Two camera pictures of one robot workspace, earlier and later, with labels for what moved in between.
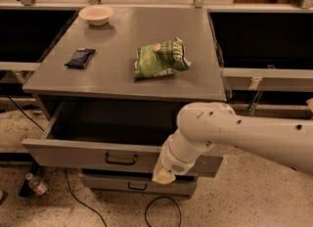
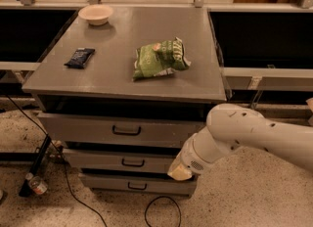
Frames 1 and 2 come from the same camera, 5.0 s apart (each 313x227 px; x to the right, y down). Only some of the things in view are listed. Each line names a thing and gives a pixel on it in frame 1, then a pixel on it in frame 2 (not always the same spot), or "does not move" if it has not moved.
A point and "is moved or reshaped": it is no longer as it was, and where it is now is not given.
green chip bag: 159,59 does not move
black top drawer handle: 115,162 -> 126,133
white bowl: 96,15 does not move
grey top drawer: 124,136 is moved or reshaped
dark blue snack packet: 80,58 does not move
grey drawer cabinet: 115,78 does not move
